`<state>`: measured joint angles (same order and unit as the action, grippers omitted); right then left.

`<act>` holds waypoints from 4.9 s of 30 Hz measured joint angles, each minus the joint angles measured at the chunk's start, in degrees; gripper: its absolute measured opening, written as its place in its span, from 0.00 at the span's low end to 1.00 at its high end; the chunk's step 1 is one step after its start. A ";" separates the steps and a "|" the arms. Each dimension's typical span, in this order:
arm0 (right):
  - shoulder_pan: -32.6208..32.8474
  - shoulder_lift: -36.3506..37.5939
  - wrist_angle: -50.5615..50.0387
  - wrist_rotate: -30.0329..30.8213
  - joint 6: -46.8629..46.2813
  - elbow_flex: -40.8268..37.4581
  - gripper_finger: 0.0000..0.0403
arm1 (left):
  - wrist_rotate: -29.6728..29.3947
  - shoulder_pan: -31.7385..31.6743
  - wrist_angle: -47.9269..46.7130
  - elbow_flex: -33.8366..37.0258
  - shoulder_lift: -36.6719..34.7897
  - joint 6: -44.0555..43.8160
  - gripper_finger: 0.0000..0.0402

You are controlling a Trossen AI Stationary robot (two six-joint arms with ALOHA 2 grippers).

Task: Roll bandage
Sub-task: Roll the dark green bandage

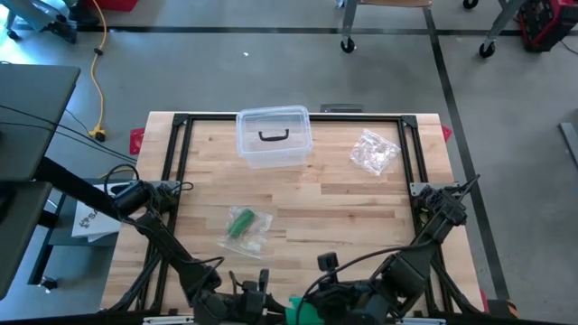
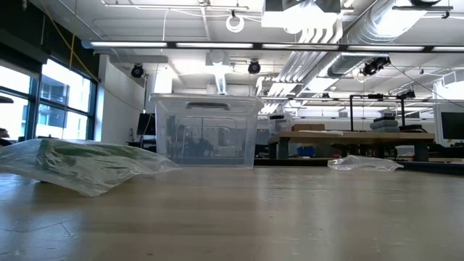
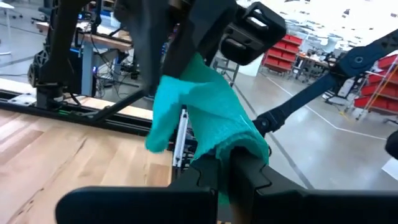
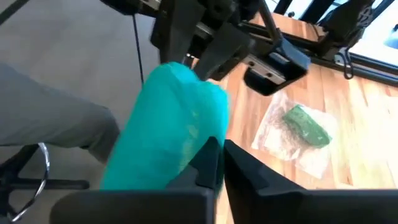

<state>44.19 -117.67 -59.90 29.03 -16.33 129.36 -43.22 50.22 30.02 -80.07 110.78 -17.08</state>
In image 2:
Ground clear plastic storage box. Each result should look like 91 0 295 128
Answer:
149 93 265 170

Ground clear plastic box lid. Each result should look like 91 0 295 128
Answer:
149 93 265 116

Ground clear plastic bag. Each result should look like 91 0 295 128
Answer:
327 154 404 172
0 138 181 198

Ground dark green elastic bandage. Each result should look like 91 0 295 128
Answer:
36 139 153 182

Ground white box device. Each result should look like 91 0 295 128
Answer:
268 112 294 134

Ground brown cardboard box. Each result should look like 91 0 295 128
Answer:
291 123 326 132

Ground black computer monitor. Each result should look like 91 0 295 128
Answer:
136 112 157 137
434 103 464 149

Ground black pipe stand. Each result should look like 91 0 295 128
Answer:
349 93 423 133

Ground long wooden workbench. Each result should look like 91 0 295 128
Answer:
268 130 436 162

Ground white ceiling light panel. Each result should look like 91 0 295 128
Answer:
260 0 344 30

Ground grey stacked trays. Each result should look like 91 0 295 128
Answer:
369 115 400 133

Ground large window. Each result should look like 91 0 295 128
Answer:
0 59 99 143

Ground white coiled cable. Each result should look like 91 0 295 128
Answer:
225 13 246 33

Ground black ceiling light rail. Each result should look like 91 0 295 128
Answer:
81 40 464 52

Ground black hanging camera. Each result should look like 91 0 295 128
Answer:
360 56 392 77

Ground thin yellow cord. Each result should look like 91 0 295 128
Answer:
39 0 146 141

